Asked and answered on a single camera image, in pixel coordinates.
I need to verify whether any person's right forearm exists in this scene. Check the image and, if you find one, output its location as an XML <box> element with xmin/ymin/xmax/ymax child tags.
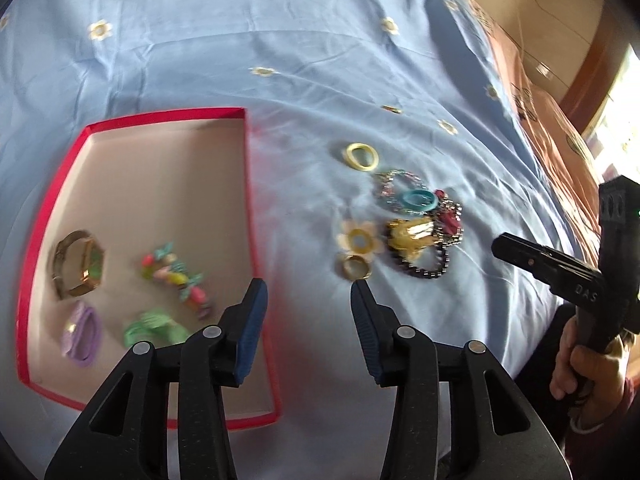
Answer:
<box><xmin>565</xmin><ymin>379</ymin><xmax>640</xmax><ymax>480</ymax></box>

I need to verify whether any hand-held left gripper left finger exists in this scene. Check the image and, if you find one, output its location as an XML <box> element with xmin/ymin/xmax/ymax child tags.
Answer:
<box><xmin>44</xmin><ymin>278</ymin><xmax>269</xmax><ymax>480</ymax></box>

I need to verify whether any yellow hair ring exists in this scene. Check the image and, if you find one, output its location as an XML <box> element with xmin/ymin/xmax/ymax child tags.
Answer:
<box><xmin>345</xmin><ymin>143</ymin><xmax>381</xmax><ymax>172</ymax></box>

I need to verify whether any gold finger ring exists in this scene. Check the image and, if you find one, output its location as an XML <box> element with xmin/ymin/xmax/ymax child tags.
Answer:
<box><xmin>341</xmin><ymin>254</ymin><xmax>373</xmax><ymax>281</ymax></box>

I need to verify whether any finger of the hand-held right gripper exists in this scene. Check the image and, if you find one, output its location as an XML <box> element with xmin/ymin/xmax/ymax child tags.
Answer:
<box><xmin>492</xmin><ymin>232</ymin><xmax>601</xmax><ymax>306</ymax></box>

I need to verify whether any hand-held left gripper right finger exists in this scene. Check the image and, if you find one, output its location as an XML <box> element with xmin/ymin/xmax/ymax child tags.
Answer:
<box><xmin>350</xmin><ymin>280</ymin><xmax>571</xmax><ymax>480</ymax></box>

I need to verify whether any yellow hair claw clip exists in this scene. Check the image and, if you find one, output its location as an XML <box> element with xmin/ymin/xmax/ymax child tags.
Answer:
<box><xmin>386</xmin><ymin>217</ymin><xmax>437</xmax><ymax>252</ymax></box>

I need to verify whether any person's right hand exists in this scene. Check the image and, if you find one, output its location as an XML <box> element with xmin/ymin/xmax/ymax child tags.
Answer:
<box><xmin>550</xmin><ymin>317</ymin><xmax>630</xmax><ymax>405</ymax></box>

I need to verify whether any blue flowered blanket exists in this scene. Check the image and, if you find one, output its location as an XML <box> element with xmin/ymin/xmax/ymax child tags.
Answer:
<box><xmin>0</xmin><ymin>0</ymin><xmax>601</xmax><ymax>480</ymax></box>

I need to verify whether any teal hair tie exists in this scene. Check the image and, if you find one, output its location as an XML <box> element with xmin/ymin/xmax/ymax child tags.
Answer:
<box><xmin>400</xmin><ymin>189</ymin><xmax>440</xmax><ymax>215</ymax></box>

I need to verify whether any red shallow cardboard box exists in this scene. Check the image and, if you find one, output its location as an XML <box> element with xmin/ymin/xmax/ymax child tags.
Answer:
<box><xmin>15</xmin><ymin>106</ymin><xmax>282</xmax><ymax>432</ymax></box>

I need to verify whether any pink hair clip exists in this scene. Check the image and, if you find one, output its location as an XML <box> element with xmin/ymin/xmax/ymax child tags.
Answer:
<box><xmin>434</xmin><ymin>189</ymin><xmax>461</xmax><ymax>235</ymax></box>

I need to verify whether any crystal bead bracelet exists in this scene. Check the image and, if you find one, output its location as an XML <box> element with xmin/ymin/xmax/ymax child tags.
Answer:
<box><xmin>376</xmin><ymin>169</ymin><xmax>426</xmax><ymax>211</ymax></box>

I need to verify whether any gold metal wristwatch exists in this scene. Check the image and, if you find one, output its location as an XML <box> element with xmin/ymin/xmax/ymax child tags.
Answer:
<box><xmin>52</xmin><ymin>230</ymin><xmax>107</xmax><ymax>301</ymax></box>

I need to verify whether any green hair tie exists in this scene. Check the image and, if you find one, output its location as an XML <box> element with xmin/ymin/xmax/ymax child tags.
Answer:
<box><xmin>122</xmin><ymin>310</ymin><xmax>191</xmax><ymax>348</ymax></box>

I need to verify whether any black bead bracelet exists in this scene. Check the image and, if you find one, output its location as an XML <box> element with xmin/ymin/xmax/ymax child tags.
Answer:
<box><xmin>386</xmin><ymin>225</ymin><xmax>451</xmax><ymax>281</ymax></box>

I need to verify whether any silver chain bracelet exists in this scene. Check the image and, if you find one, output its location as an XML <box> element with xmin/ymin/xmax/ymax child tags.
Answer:
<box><xmin>435</xmin><ymin>199</ymin><xmax>466</xmax><ymax>247</ymax></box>

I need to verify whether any purple hair tie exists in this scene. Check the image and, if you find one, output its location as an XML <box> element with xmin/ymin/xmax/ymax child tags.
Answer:
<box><xmin>60</xmin><ymin>301</ymin><xmax>101</xmax><ymax>366</ymax></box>

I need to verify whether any colourful bead bracelet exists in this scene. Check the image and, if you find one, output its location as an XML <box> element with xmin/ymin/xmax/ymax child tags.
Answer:
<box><xmin>140</xmin><ymin>242</ymin><xmax>213</xmax><ymax>321</ymax></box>

